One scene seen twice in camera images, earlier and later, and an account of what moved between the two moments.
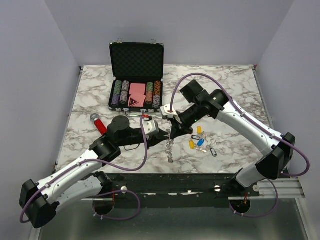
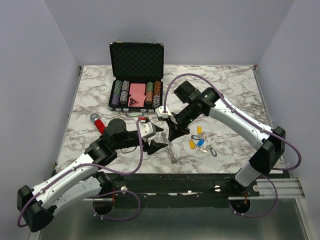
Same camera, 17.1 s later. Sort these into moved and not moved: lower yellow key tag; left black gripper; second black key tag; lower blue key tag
Moved: left black gripper
Not moved: second black key tag; lower blue key tag; lower yellow key tag
